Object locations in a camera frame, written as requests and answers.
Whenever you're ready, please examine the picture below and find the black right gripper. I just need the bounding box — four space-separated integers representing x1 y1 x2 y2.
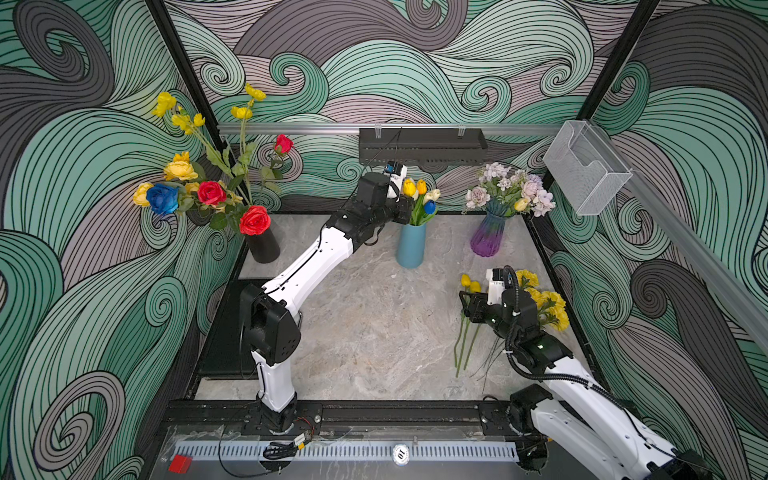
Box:
458 288 517 346

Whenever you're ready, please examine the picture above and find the yellow tulip single stem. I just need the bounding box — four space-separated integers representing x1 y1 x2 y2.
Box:
453 274 472 377

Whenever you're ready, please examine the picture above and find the teal ceramic vase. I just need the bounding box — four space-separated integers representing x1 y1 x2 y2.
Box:
396 224 427 269

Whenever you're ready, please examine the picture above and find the yellow carnation flower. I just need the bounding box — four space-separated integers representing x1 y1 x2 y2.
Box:
526 288 559 310
542 291 566 315
539 308 570 331
515 270 540 289

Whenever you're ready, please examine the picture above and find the purple glass vase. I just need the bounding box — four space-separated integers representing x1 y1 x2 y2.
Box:
470 200 507 258

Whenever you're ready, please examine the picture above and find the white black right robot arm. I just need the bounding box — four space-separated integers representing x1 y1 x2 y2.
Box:
458 266 713 479

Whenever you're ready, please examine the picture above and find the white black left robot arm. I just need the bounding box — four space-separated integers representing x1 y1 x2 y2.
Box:
239 162 413 433

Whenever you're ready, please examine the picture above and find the black vase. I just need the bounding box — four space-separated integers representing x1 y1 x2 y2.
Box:
246 225 281 264

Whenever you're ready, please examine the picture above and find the colourful tulip bunch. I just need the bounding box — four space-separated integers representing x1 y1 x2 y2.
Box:
402 178 441 226

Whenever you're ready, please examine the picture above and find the pink lilac flower bunch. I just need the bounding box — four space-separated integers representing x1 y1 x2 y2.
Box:
464 162 557 218

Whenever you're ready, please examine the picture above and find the mixed rose bouquet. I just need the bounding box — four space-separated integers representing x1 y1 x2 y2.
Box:
132 85 272 237

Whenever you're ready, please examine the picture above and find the red small block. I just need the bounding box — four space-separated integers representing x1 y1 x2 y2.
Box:
168 455 192 474

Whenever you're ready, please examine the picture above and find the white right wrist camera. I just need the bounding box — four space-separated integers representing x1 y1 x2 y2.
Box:
486 266 518 305

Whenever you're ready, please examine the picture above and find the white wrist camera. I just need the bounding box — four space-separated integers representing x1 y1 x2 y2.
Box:
486 266 518 305
383 161 407 200

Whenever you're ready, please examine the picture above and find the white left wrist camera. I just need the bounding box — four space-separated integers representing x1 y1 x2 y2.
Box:
383 161 407 200

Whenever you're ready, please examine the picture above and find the black wall tray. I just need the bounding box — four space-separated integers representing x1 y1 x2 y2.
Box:
358 127 489 169

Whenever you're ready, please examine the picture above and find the clear plastic wall bin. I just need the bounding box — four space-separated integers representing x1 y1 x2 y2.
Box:
543 120 633 216

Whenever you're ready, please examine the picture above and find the white slotted cable duct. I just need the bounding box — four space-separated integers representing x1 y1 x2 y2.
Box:
172 440 519 463

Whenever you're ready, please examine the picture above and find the black corner frame post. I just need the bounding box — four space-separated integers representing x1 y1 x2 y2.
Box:
531 1 658 220

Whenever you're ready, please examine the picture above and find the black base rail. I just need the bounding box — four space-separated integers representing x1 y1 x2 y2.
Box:
150 388 552 442

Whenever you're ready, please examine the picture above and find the black left corner post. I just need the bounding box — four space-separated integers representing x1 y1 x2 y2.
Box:
145 0 226 152

